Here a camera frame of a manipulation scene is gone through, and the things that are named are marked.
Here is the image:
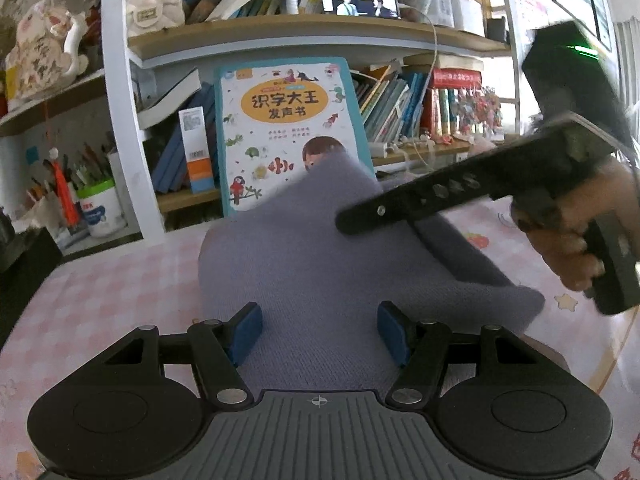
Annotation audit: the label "white lucky cat figure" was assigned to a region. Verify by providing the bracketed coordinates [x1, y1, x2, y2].
[4, 0, 92, 107]

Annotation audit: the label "teal children's picture book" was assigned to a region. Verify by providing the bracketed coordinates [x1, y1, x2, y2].
[213, 57, 377, 219]

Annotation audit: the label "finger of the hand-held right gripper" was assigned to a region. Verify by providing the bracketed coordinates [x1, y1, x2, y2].
[335, 152, 502, 235]

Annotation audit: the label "person's right hand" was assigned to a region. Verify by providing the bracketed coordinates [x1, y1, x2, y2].
[509, 159, 640, 292]

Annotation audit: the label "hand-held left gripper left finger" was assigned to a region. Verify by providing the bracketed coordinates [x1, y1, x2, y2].
[100, 301, 264, 409]

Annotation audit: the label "row of blue books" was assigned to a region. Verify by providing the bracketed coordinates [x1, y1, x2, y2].
[149, 82, 219, 194]

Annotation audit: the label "white and orange carton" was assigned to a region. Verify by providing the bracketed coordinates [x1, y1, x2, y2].
[178, 107, 214, 194]

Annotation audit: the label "group of white bottles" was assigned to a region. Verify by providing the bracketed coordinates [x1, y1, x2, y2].
[414, 0, 487, 39]

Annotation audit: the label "white and wood bookshelf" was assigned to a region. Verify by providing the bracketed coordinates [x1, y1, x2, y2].
[0, 0, 523, 246]

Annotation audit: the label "red tassel ornament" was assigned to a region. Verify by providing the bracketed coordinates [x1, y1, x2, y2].
[49, 147, 81, 227]

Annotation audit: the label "black smartphone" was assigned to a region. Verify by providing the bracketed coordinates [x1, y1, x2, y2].
[321, 0, 401, 20]

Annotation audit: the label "white pen tub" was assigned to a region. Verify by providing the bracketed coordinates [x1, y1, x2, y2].
[77, 179, 126, 239]

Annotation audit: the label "bunch of pens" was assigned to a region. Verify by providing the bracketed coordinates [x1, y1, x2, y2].
[27, 130, 117, 198]

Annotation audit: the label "white charging cable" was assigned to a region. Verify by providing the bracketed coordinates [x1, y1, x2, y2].
[399, 4, 442, 172]

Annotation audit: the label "row of red thick books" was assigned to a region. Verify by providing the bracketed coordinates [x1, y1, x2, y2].
[429, 67, 484, 134]

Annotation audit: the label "lavender and tan sweater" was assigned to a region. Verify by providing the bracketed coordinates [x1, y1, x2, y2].
[197, 152, 546, 397]

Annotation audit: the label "thick dark hardcover book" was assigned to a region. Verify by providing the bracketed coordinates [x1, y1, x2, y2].
[137, 67, 204, 129]

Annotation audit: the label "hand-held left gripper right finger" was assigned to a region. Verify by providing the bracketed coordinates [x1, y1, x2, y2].
[376, 300, 539, 409]

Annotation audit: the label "row of leaning thin books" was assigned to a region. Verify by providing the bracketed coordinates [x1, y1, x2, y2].
[349, 64, 431, 144]

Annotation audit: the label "colourful bead ornaments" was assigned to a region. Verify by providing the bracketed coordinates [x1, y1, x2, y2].
[449, 87, 504, 137]

